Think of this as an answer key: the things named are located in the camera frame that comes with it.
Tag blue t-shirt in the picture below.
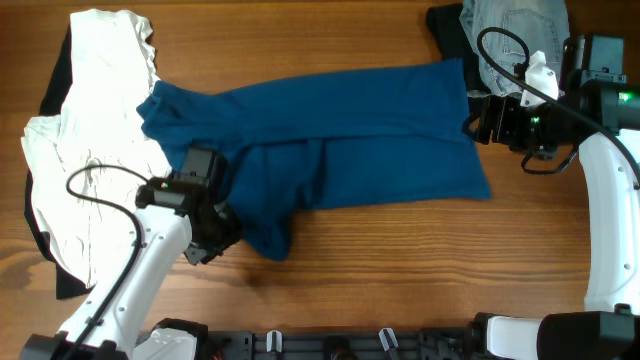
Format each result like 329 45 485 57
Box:
137 59 491 260

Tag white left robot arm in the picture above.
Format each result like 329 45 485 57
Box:
20 147 242 360

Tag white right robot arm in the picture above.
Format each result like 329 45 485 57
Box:
461 34 639 359

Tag light blue denim jeans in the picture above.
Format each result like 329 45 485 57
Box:
459 0 570 96

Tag folded black garment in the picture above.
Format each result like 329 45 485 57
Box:
425 3 499 118

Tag black garment under white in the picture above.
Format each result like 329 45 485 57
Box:
24 27 91 300

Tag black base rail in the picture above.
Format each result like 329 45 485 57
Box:
196 328 486 360

